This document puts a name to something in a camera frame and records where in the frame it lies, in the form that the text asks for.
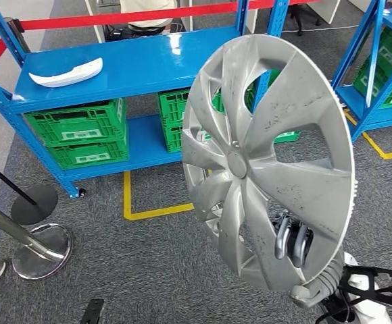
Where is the blue metal shelf rack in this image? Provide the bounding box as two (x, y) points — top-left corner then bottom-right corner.
(0, 0), (289, 200)
(331, 0), (392, 144)

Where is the white table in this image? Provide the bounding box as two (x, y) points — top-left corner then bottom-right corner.
(84, 0), (260, 45)

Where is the white cabinet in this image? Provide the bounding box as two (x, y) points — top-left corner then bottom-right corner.
(306, 0), (342, 26)

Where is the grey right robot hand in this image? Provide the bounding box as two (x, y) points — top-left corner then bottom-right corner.
(274, 212), (322, 309)

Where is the red barrier belt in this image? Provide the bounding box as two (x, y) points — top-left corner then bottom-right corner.
(0, 0), (322, 74)

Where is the black stool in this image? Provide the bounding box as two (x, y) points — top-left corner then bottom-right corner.
(103, 22), (173, 42)

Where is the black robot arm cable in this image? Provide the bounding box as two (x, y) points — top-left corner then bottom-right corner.
(314, 292), (352, 324)

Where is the white floor cable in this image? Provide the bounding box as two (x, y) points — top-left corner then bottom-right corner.
(280, 24), (361, 35)

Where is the chrome stanchion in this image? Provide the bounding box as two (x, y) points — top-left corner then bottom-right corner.
(0, 196), (73, 281)

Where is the silver wheel hubcap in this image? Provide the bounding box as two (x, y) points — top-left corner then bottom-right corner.
(181, 34), (356, 294)

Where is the dark belt barrier post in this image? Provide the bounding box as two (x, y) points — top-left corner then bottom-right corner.
(4, 17), (31, 57)

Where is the white curved plastic part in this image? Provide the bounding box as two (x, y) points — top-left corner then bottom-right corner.
(28, 57), (104, 88)

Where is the black stanchion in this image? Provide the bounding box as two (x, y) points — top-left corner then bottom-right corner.
(0, 154), (59, 227)

